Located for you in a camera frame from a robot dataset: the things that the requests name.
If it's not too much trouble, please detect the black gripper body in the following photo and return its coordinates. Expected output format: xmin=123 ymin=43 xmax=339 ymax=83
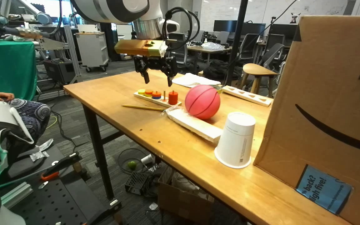
xmin=131 ymin=54 xmax=180 ymax=71

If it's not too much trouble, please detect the pink basketball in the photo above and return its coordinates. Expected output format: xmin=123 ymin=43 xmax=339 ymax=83
xmin=184 ymin=83 xmax=221 ymax=122

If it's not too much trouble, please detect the white flat box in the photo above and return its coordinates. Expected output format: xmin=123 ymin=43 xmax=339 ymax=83
xmin=164 ymin=104 xmax=224 ymax=147

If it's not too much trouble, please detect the open cardboard box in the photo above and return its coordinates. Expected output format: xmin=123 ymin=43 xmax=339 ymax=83
xmin=156 ymin=179 xmax=216 ymax=225

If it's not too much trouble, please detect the large cardboard shipping box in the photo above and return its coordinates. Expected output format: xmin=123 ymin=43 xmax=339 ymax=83
xmin=253 ymin=14 xmax=360 ymax=225

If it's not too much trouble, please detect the person's hand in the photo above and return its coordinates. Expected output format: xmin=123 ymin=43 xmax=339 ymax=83
xmin=0 ymin=91 xmax=15 ymax=102

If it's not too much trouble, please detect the red cylinder peg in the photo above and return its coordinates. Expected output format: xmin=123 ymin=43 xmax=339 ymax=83
xmin=168 ymin=89 xmax=180 ymax=106

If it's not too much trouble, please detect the white folded paper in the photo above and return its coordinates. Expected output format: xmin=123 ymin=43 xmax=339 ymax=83
xmin=171 ymin=71 xmax=223 ymax=89

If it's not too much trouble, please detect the yellow pencil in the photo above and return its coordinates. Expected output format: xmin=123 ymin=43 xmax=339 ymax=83
xmin=121 ymin=103 xmax=166 ymax=112

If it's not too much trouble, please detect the wooden office desk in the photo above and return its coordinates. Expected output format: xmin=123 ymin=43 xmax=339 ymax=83
xmin=186 ymin=39 xmax=231 ymax=63

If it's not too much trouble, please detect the white wheeled cabinet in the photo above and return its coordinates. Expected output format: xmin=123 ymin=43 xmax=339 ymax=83
xmin=74 ymin=29 xmax=110 ymax=72

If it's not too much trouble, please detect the black vertical pole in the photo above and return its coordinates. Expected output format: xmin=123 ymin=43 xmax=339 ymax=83
xmin=224 ymin=0 xmax=250 ymax=84

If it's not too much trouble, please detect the black computer monitor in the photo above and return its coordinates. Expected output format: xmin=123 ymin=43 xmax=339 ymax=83
xmin=266 ymin=22 xmax=300 ymax=47
xmin=213 ymin=18 xmax=241 ymax=33

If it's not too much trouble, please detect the long wooden block with holes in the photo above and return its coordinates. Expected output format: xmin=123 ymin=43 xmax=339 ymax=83
xmin=221 ymin=83 xmax=274 ymax=107

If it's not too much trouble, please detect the grey office chair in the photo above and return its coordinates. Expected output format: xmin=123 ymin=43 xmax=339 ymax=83
xmin=240 ymin=32 xmax=265 ymax=63
xmin=263 ymin=41 xmax=286 ymax=69

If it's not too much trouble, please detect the round wooden stool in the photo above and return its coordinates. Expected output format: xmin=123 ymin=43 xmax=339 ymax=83
xmin=241 ymin=61 xmax=278 ymax=94

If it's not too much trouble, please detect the white paper cup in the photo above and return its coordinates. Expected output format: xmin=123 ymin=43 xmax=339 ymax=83
xmin=214 ymin=109 xmax=258 ymax=169

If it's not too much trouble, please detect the black table leg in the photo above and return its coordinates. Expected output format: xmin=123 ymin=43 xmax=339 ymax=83
xmin=81 ymin=104 xmax=123 ymax=209

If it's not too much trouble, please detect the leg in patterned trousers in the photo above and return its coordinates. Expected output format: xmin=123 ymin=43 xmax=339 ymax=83
xmin=8 ymin=97 xmax=53 ymax=147

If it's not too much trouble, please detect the small black tripod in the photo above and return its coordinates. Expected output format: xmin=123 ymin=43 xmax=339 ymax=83
xmin=288 ymin=11 xmax=300 ymax=24

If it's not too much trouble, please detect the green cloth cover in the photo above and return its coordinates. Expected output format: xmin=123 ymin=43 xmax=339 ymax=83
xmin=0 ymin=39 xmax=39 ymax=99

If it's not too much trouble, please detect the black perforated board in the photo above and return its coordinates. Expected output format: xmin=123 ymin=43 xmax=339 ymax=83
xmin=4 ymin=176 xmax=121 ymax=225

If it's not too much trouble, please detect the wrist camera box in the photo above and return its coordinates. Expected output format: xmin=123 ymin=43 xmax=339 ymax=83
xmin=114 ymin=37 xmax=170 ymax=58

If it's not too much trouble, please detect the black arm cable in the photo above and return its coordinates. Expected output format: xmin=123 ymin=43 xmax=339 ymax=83
xmin=160 ymin=4 xmax=201 ymax=42

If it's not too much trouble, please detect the round wire bin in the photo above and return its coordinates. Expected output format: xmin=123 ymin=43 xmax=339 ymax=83
xmin=116 ymin=147 xmax=149 ymax=174

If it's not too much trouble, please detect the orange-handled black clamp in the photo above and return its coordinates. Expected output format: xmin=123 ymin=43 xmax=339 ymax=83
xmin=40 ymin=151 xmax=83 ymax=182

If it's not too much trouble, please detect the pale thin rail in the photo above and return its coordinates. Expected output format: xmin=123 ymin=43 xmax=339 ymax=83
xmin=0 ymin=181 xmax=35 ymax=207

